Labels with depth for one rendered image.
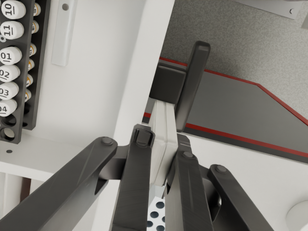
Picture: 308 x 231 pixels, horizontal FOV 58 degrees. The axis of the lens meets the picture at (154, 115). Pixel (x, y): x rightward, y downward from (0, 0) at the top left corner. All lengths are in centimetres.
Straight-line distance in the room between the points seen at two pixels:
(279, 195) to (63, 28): 38
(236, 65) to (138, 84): 100
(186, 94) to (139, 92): 4
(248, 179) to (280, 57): 84
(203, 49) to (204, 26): 92
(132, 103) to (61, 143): 15
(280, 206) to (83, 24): 39
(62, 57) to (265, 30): 99
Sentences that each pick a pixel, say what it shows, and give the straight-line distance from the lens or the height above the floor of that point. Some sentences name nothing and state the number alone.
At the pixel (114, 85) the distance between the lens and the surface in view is 29.
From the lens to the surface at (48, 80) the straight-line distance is 31.
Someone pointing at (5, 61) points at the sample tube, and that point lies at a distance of 23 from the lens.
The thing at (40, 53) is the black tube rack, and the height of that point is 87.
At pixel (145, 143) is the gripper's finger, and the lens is 15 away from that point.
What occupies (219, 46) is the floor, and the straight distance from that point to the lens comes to 115.
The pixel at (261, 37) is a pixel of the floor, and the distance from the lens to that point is 119.
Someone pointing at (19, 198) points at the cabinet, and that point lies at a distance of 53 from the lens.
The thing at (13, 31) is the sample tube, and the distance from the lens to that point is 23.
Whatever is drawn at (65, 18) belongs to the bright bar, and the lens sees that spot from 28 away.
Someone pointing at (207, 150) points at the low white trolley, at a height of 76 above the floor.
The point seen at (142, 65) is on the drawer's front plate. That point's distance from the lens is 19.
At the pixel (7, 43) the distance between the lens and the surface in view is 25.
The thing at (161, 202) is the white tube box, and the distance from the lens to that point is 43.
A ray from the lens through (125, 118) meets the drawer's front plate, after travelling 20.
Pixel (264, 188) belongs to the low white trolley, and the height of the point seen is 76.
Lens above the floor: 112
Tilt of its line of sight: 69 degrees down
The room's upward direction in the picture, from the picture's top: 179 degrees counter-clockwise
